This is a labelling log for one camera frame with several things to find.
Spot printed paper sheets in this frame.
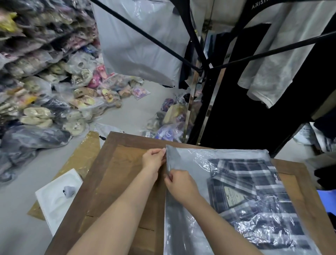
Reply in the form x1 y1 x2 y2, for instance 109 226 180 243
293 122 336 153

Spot black hanging garment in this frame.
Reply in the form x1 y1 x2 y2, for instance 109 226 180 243
188 22 336 158

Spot pile of bagged slippers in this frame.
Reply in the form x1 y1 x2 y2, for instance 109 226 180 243
0 0 151 184

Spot heap of bagged colourful items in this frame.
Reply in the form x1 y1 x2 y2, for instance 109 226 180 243
142 91 202 142

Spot person's right hand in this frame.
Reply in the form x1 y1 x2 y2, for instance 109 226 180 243
164 169 203 208

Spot person's right forearm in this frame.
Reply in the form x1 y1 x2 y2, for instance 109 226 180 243
184 196 264 255

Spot grey hanging t-shirt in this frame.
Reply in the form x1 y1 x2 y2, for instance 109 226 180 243
237 0 336 109

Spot blue plastic stool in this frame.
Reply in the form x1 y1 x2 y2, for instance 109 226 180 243
316 189 336 218

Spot brown flat cardboard sheet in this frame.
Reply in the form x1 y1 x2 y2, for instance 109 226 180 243
27 131 101 221

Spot hanging grey plastic bag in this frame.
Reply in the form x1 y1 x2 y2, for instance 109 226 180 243
90 0 191 88

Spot chrome rack post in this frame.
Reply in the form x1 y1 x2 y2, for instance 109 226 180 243
182 56 202 143

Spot person's left forearm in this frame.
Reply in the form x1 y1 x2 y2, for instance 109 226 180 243
67 168 162 255

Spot plaid shirt in clear bag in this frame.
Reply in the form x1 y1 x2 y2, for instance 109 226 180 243
206 157 314 250

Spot black metal clothes rack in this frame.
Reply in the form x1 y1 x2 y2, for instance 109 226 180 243
89 0 336 77

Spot white foam tray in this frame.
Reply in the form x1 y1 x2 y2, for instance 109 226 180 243
35 168 84 236

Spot person's left hand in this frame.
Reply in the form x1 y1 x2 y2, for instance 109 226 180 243
141 148 167 175

